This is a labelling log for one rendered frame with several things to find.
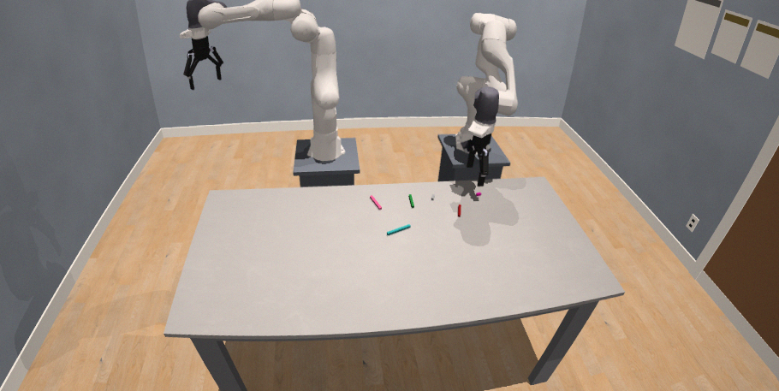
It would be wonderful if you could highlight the turquoise rod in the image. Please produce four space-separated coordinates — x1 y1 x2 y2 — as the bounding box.
387 224 411 235

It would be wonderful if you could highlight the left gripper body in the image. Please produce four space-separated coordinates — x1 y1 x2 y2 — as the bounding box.
473 134 491 155

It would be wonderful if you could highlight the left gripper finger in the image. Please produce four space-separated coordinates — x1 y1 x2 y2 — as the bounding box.
477 147 489 187
467 147 476 168

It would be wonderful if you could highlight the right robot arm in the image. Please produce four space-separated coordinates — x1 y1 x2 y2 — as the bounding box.
179 0 345 161

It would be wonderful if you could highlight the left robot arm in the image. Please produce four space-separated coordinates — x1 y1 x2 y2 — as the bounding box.
455 13 518 153

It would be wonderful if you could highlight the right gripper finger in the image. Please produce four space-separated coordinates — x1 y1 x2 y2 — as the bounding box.
205 46 223 80
184 53 203 90

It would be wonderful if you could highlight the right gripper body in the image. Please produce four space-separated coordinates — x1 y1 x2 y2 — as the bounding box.
192 36 211 61

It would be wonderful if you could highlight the pink rod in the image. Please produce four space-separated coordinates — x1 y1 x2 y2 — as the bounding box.
370 196 382 210

